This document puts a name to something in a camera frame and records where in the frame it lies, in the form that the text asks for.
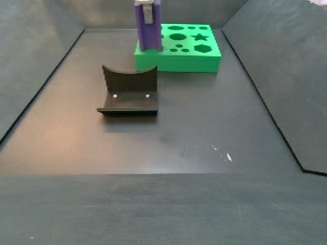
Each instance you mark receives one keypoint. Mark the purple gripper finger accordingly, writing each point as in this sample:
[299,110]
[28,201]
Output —
[156,25]
[142,17]

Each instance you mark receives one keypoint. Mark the green shape sorter block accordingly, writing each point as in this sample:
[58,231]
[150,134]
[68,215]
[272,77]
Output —
[190,50]

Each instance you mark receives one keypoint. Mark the black curved holder stand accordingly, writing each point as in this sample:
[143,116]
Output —
[132,92]

